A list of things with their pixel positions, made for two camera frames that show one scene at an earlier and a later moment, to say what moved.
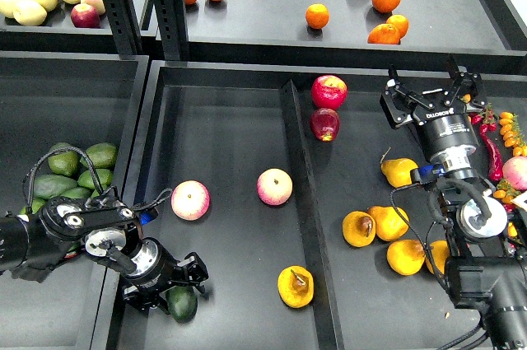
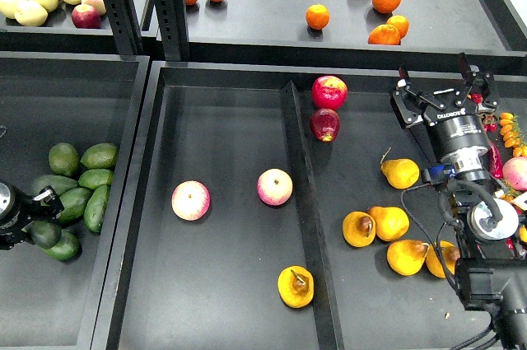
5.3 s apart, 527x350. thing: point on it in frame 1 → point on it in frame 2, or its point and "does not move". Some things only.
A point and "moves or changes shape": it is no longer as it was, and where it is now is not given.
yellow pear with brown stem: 295,286 does not move
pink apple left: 190,200 does not move
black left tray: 47,99 does not move
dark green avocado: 182,302 moves or changes shape
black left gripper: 156,268 → 27,210
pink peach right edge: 515,172 does not move
